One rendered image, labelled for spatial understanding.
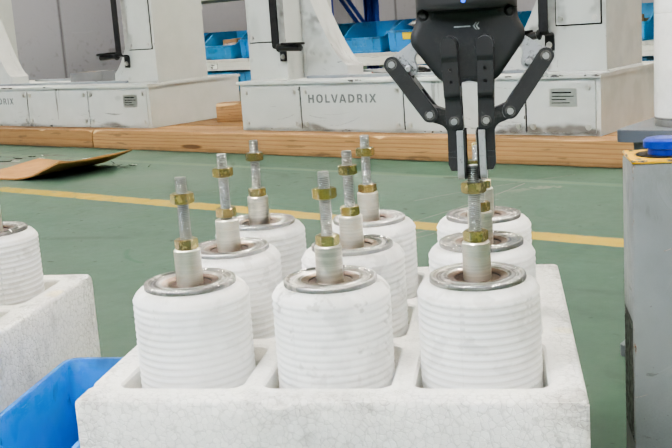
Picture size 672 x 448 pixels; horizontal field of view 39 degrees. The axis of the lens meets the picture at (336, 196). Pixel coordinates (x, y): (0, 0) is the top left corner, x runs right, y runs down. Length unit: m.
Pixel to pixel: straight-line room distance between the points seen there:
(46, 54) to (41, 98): 3.57
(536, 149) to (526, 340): 2.21
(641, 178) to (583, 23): 2.09
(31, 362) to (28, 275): 0.11
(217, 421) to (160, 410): 0.05
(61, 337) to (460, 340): 0.53
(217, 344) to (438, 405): 0.18
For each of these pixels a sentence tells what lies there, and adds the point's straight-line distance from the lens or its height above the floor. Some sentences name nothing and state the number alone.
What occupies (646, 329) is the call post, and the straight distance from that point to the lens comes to 0.95.
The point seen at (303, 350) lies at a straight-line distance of 0.75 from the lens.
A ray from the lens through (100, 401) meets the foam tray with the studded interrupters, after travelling 0.78.
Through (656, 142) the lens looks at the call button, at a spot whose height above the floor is 0.33.
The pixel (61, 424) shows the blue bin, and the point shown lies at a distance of 1.06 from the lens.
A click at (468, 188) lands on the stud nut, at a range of 0.74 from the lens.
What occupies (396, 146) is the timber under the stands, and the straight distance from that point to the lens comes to 3.18.
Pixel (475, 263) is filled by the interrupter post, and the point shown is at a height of 0.27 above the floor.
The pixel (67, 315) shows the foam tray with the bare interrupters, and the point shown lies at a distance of 1.13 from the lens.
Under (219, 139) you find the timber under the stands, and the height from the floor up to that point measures 0.05.
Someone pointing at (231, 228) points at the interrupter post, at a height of 0.27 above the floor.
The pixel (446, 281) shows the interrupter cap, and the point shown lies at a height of 0.25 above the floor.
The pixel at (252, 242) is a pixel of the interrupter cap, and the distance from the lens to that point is 0.92.
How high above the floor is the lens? 0.45
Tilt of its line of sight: 10 degrees down
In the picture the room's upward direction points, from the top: 4 degrees counter-clockwise
